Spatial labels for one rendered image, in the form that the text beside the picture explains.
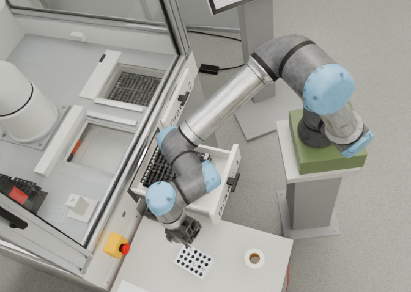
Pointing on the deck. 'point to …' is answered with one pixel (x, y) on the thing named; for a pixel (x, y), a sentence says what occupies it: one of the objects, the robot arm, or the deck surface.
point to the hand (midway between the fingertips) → (182, 236)
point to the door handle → (13, 219)
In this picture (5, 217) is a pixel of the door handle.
